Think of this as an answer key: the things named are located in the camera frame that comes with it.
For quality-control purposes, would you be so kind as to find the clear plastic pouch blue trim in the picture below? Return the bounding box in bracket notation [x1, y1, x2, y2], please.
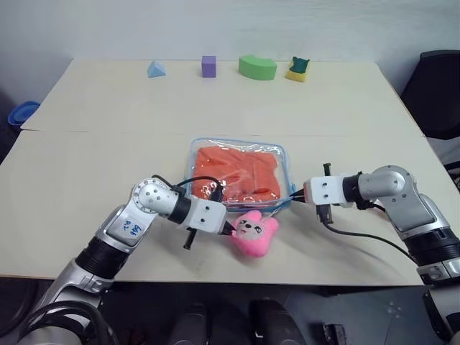
[182, 137, 297, 213]

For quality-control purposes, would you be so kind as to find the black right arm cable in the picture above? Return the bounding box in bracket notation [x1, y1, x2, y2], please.
[321, 201, 418, 262]

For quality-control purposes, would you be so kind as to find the yellow sponge green top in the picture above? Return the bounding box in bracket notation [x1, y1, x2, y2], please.
[285, 56, 311, 84]

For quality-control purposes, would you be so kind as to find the dark rounded shape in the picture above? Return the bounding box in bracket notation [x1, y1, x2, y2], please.
[171, 303, 218, 345]

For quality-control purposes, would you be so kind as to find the black chair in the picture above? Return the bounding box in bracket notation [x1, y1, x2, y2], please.
[400, 50, 460, 142]

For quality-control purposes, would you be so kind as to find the small black flat object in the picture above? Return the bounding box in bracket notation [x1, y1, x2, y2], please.
[322, 322, 349, 341]

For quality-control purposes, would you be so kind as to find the purple foam cube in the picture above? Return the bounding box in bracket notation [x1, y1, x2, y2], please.
[201, 55, 218, 78]

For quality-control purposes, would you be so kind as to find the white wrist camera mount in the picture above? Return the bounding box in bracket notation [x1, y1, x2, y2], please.
[303, 175, 346, 206]
[185, 196, 228, 235]

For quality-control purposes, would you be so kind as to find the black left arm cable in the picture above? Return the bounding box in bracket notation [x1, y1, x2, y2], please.
[150, 174, 221, 202]

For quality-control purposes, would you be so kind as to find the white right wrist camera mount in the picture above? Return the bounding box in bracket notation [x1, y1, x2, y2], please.
[303, 175, 346, 206]

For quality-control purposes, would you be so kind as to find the light blue foam wedge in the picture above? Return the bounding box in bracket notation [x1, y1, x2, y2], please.
[147, 60, 168, 79]

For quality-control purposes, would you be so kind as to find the blue plastic bin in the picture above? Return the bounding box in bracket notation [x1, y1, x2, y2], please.
[7, 101, 41, 127]

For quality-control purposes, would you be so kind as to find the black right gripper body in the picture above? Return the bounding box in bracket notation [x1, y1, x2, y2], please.
[299, 162, 335, 225]

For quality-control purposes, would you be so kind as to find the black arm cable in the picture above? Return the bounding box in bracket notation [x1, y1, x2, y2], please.
[321, 201, 418, 262]
[150, 174, 221, 202]

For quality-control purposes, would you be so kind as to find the thick black body cable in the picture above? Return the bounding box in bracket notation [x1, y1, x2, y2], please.
[21, 300, 121, 345]

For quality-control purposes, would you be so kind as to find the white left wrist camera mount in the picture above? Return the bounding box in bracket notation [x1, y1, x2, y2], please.
[185, 196, 228, 235]

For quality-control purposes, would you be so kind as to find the pink plush toy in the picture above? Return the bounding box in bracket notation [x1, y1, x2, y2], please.
[229, 211, 281, 259]

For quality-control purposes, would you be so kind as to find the orange cloth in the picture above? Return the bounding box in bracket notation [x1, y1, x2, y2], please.
[191, 144, 283, 204]

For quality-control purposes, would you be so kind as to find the green foam arc block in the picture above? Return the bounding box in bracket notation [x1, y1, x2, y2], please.
[238, 54, 278, 83]

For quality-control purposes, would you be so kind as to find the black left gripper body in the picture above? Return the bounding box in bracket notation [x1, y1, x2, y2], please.
[182, 182, 234, 250]

